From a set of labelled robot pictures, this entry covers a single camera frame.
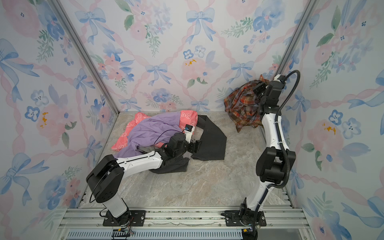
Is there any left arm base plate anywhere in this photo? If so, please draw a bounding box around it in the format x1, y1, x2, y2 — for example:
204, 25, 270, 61
103, 210, 147, 227

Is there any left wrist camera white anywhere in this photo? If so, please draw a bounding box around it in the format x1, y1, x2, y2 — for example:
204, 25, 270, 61
183, 124, 195, 144

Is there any left aluminium corner post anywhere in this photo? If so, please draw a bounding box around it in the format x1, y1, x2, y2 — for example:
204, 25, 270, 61
48, 0, 120, 115

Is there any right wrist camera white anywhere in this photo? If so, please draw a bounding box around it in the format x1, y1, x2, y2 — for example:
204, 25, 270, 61
273, 74, 287, 85

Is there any aluminium corner post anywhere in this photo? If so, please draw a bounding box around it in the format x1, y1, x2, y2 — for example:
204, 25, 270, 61
48, 0, 120, 115
276, 0, 319, 75

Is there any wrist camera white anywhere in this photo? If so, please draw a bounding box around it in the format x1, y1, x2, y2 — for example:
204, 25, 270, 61
273, 74, 287, 85
183, 124, 195, 144

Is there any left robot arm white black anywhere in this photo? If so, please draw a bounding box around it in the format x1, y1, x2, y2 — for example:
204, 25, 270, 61
86, 133, 202, 218

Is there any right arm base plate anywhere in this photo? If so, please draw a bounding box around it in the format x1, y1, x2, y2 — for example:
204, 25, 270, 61
221, 210, 267, 228

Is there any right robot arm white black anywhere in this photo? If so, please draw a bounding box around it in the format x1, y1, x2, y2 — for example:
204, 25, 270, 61
239, 75, 296, 226

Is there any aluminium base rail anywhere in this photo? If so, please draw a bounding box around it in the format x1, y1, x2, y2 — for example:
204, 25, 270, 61
53, 205, 315, 240

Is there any right aluminium corner post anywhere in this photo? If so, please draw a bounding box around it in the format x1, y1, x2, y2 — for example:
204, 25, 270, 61
276, 0, 319, 75

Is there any pink patterned cloth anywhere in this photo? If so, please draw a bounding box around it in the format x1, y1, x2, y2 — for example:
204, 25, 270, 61
110, 109, 199, 152

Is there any black cloth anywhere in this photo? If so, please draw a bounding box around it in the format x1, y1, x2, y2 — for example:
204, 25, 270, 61
151, 115, 227, 174

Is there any red plaid cloth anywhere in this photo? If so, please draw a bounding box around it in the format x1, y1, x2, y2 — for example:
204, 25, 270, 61
224, 75, 269, 133

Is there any purple cloth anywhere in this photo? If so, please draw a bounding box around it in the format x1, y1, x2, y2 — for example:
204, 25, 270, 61
113, 111, 188, 159

